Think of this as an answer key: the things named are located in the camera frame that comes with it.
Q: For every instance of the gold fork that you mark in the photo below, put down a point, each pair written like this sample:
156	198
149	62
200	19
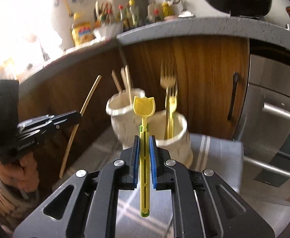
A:
168	82

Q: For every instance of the yellow lidded jar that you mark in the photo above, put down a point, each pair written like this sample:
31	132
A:
81	33

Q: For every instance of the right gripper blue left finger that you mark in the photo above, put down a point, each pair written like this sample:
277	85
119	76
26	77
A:
135	154

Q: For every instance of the stainless steel oven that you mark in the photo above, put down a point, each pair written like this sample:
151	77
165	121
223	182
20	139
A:
264	129

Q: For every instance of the yellow mustard jar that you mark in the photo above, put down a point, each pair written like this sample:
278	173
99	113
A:
167	9

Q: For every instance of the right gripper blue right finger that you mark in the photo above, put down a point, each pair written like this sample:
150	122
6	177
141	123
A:
154	158

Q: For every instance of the black cabinet door handle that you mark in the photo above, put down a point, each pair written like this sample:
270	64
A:
232	101

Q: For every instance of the grey plaid table cloth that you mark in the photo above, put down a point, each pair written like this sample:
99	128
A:
203	205

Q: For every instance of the yellow green plastic tool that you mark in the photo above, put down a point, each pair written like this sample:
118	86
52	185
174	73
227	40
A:
144	107
172	99

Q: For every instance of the white bowl on counter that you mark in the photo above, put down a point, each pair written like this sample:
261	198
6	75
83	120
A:
108	31

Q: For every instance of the person's left hand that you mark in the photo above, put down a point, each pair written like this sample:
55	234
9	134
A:
23	176

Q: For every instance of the red-cap sauce bottle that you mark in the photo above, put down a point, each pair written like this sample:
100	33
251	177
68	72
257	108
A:
123	18

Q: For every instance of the white jug red cap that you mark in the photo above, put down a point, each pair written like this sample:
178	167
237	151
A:
153	13

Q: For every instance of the cream floral ceramic utensil holder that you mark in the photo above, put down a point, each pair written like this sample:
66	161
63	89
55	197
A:
125	124

